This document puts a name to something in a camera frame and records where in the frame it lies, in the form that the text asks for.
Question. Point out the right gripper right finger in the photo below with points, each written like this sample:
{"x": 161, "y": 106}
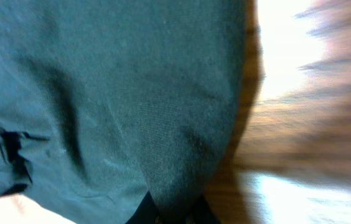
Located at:
{"x": 201, "y": 213}

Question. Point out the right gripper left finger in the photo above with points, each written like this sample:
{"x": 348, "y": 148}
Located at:
{"x": 146, "y": 213}

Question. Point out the black t-shirt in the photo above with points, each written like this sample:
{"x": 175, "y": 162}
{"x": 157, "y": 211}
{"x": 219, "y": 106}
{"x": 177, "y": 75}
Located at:
{"x": 103, "y": 101}

